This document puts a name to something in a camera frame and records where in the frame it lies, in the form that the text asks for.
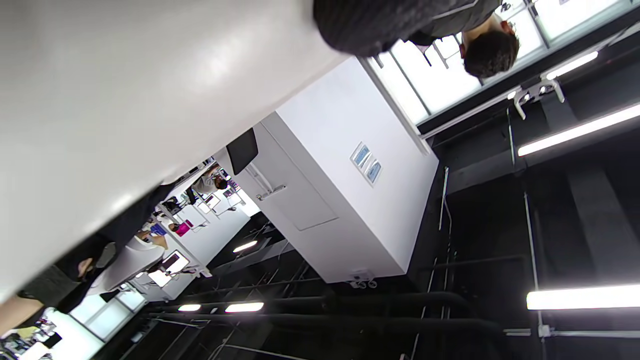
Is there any person's left hand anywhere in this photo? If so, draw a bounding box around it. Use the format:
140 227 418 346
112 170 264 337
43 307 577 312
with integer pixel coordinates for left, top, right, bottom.
312 0 453 57

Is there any grey desk mat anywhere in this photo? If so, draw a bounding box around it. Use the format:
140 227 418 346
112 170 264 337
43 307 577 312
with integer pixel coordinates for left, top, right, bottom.
0 0 351 303

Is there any large bright window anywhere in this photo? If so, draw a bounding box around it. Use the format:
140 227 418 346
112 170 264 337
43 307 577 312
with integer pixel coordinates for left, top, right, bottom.
367 0 640 126

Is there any white ceiling spotlight fixture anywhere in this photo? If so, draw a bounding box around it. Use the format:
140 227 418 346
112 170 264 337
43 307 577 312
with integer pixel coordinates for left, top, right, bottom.
507 79 566 121

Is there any bright computer monitor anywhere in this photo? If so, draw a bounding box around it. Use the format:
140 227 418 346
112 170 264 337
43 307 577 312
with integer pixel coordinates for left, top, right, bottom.
148 250 191 288

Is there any framed blue wall sign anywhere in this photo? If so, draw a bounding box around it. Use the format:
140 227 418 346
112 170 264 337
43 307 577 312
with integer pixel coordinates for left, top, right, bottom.
365 159 383 186
350 142 372 170

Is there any black wall screen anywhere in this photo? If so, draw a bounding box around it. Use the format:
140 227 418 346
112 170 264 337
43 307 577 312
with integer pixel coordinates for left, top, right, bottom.
226 128 259 176

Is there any white door with handle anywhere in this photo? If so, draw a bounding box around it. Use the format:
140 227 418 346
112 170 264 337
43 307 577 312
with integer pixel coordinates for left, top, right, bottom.
252 122 340 232

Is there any white bracket with rings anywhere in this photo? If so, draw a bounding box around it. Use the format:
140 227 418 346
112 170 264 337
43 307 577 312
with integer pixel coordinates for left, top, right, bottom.
350 270 378 290

